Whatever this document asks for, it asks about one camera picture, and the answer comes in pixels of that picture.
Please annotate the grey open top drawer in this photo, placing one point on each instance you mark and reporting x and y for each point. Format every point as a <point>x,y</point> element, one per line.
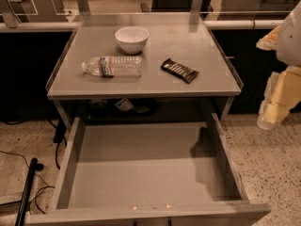
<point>156,174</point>

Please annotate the grey metal cabinet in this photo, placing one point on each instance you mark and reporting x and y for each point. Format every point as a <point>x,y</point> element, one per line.
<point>171,35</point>

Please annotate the black rxbar chocolate wrapper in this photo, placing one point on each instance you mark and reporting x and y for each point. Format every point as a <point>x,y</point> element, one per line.
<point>186,74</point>

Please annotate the clear plastic water bottle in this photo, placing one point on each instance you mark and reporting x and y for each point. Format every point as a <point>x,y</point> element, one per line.
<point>113,66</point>

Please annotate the dark items under cabinet top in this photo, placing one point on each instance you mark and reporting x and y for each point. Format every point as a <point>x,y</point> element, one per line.
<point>121,107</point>

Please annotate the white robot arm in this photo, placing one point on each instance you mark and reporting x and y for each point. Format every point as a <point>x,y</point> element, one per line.
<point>289,39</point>

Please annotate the black pole on floor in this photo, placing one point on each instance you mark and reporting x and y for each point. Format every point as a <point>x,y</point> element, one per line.
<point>33,167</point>

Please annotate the yellow taped gripper finger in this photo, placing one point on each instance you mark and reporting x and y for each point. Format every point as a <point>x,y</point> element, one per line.
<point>269,41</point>
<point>282,94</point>

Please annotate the white ceramic bowl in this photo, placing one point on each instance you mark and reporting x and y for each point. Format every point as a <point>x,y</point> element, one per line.
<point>132,39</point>

